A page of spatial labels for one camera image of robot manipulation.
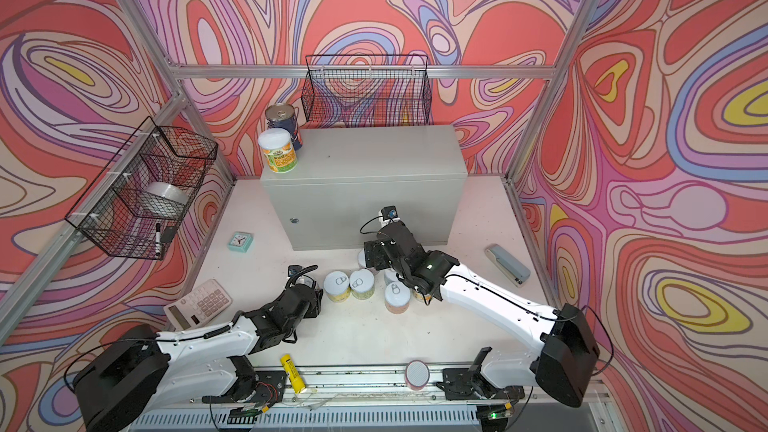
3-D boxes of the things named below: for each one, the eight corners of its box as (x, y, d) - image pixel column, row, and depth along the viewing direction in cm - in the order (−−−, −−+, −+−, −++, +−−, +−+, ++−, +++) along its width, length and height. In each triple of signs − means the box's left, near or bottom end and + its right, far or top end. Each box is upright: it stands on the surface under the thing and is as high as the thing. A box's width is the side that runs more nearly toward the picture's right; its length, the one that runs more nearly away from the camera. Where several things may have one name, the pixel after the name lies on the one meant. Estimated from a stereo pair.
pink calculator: (180, 339, 82) (173, 335, 80) (170, 311, 87) (163, 307, 85) (234, 304, 89) (229, 300, 86) (221, 280, 94) (216, 275, 91)
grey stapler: (518, 289, 92) (524, 281, 88) (481, 255, 100) (486, 247, 96) (526, 281, 94) (533, 273, 90) (490, 249, 102) (494, 240, 97)
